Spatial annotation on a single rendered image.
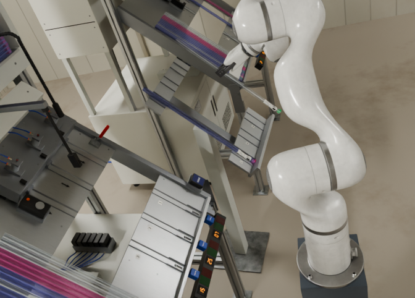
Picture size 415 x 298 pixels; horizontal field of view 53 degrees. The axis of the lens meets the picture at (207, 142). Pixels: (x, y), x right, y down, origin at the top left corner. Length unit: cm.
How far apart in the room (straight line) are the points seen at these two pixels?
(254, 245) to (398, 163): 96
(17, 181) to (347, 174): 87
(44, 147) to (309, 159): 79
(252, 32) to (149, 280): 76
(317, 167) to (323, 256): 31
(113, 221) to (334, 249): 94
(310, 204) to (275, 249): 120
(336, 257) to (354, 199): 124
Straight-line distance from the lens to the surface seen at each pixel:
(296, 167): 99
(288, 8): 107
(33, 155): 134
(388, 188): 250
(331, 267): 125
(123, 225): 175
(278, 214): 240
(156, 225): 140
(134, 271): 131
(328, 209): 110
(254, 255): 224
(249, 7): 109
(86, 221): 186
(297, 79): 103
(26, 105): 114
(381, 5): 428
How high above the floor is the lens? 178
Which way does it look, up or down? 36 degrees down
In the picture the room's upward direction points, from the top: 18 degrees counter-clockwise
